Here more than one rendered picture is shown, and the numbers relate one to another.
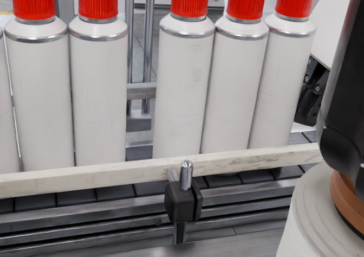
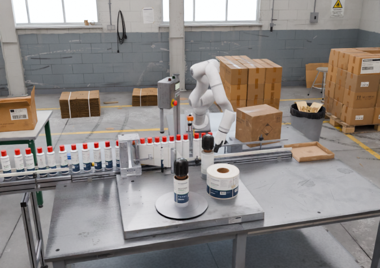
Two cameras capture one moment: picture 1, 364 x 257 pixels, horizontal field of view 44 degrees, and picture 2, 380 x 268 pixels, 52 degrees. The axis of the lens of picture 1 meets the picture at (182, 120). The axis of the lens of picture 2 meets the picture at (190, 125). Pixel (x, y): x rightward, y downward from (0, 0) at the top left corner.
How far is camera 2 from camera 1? 2.43 m
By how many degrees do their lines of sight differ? 12
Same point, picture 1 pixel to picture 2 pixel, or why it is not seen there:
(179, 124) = (196, 152)
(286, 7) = not seen: hidden behind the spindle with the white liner
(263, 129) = not seen: hidden behind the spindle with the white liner
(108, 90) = (186, 147)
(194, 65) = (197, 144)
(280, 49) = not seen: hidden behind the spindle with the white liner
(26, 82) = (177, 147)
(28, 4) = (178, 138)
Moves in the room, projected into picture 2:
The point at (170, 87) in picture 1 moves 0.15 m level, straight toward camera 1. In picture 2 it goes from (194, 147) to (194, 155)
